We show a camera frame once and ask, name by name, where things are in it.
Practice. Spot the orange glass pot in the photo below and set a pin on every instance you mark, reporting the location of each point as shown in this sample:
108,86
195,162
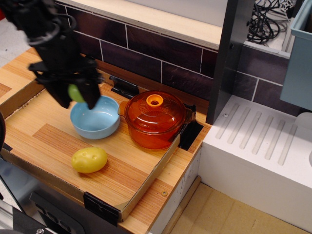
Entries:
156,141

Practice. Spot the light blue bowl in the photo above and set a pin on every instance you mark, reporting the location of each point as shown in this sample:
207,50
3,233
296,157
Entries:
97,123

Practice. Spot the cardboard fence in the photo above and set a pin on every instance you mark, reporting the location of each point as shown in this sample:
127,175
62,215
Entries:
39,131

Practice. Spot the green plastic pear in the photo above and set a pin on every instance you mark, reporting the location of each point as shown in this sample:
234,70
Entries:
75,94

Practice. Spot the yellow plastic potato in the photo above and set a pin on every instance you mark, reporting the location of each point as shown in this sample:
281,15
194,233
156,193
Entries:
89,160

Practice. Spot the white sink drainboard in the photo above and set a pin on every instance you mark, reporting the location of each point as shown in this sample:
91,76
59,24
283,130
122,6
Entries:
261,157

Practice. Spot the teal plastic bin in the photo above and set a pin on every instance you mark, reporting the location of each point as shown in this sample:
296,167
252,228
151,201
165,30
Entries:
297,86

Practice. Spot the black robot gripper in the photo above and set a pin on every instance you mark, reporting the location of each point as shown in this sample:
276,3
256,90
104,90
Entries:
60,55

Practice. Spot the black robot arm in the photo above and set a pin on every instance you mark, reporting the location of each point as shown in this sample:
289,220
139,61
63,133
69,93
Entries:
36,17

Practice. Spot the orange glass pot lid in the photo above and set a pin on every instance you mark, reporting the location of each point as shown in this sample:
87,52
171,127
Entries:
154,112

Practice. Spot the dark grey vertical post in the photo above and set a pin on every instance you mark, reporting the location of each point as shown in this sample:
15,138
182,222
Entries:
234,33

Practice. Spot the light wooden shelf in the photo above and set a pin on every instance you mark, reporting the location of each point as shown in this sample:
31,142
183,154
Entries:
178,27

